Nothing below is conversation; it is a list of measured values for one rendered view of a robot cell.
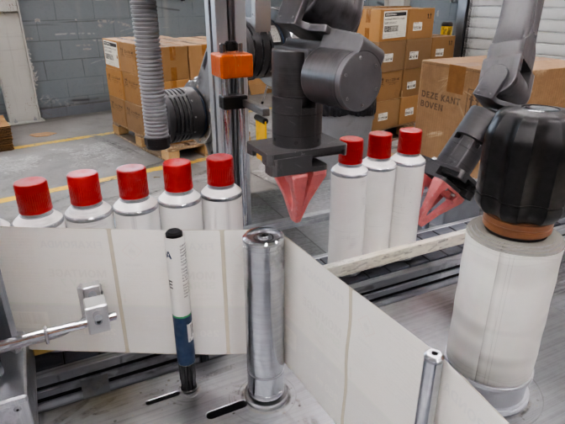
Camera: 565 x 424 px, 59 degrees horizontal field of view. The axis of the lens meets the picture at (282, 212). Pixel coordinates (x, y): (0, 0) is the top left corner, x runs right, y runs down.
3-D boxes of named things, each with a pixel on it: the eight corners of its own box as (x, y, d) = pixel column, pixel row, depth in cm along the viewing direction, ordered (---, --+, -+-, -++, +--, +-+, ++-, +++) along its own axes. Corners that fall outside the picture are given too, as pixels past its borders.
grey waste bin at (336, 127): (338, 199, 333) (342, 107, 308) (298, 181, 365) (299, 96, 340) (382, 186, 356) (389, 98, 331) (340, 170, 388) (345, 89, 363)
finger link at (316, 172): (325, 227, 60) (329, 152, 56) (272, 239, 57) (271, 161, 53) (298, 208, 65) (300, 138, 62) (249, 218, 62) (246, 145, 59)
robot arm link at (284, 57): (302, 35, 57) (261, 38, 54) (343, 39, 52) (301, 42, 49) (301, 97, 60) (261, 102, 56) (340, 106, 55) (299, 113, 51)
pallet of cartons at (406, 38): (367, 148, 441) (377, 9, 395) (304, 129, 501) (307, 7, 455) (447, 127, 510) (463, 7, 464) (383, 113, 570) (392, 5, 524)
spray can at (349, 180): (340, 281, 73) (347, 145, 65) (320, 265, 77) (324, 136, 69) (368, 272, 75) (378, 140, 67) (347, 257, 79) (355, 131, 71)
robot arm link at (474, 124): (482, 113, 83) (468, 96, 79) (519, 125, 78) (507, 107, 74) (458, 149, 83) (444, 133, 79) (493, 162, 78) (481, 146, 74)
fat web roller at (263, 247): (254, 417, 49) (249, 251, 42) (237, 388, 53) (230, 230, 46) (295, 402, 51) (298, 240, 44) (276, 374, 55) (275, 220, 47)
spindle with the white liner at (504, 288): (484, 430, 48) (551, 125, 36) (422, 372, 55) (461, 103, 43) (547, 400, 52) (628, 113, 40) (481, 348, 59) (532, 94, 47)
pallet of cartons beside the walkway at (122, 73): (253, 146, 447) (250, 41, 411) (167, 165, 399) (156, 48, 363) (188, 121, 533) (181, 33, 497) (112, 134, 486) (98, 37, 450)
